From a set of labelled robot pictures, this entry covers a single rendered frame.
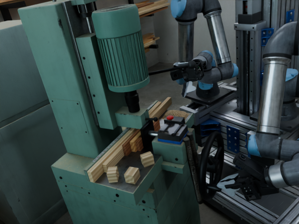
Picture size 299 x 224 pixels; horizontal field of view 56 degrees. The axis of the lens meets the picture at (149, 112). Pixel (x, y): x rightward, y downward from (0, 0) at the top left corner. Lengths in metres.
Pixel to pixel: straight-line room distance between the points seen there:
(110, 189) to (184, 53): 0.89
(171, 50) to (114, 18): 4.10
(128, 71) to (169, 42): 4.01
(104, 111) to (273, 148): 0.69
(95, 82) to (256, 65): 0.88
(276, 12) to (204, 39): 3.18
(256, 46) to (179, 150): 0.76
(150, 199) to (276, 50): 0.73
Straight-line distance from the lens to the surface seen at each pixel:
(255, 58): 1.62
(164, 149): 1.13
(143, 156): 1.09
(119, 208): 1.33
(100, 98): 1.22
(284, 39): 1.08
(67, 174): 1.42
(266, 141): 1.05
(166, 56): 5.20
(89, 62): 1.17
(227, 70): 1.52
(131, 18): 1.06
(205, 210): 2.15
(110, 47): 1.07
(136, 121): 1.21
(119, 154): 1.17
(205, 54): 1.44
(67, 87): 1.26
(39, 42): 1.28
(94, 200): 1.41
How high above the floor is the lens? 1.58
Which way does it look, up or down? 27 degrees down
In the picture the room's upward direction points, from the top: 10 degrees counter-clockwise
